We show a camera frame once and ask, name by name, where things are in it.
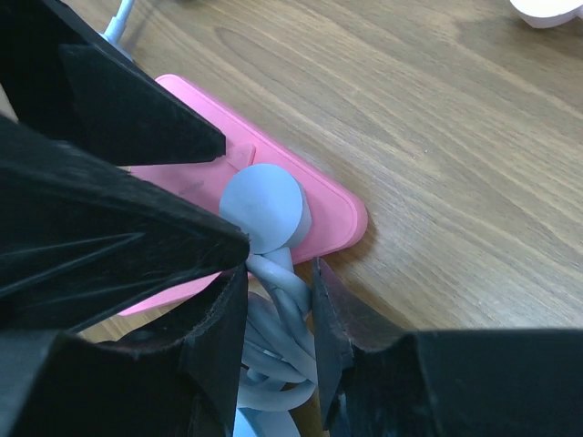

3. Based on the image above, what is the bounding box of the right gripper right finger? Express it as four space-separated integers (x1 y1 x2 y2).
312 259 582 436

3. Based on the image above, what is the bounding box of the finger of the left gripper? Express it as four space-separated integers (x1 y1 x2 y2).
1 118 250 330
1 1 227 166

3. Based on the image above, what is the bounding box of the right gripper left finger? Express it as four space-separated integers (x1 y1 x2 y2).
1 267 248 436

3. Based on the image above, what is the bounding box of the blue round socket cord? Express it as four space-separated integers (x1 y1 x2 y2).
218 162 320 413

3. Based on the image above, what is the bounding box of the pink triangular power strip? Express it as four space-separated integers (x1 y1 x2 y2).
116 75 369 318

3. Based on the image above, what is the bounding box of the pink cord with plug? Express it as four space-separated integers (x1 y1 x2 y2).
508 0 583 29

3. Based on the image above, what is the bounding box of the blue round socket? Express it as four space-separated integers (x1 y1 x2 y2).
233 408 301 437

